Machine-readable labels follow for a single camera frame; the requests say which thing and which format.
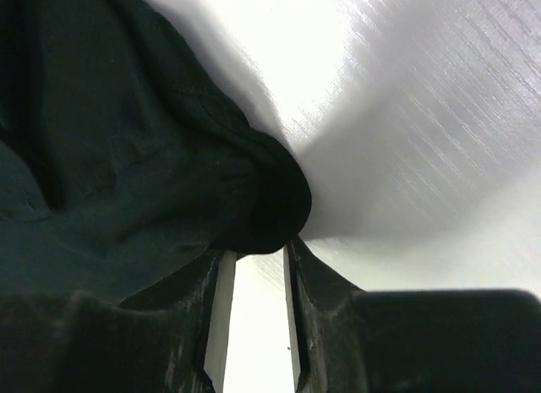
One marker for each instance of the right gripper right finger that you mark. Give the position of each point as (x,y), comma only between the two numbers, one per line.
(344,339)

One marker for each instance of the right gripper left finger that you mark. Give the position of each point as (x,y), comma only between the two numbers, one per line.
(171,337)

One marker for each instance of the black t-shirt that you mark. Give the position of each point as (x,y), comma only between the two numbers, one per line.
(121,160)

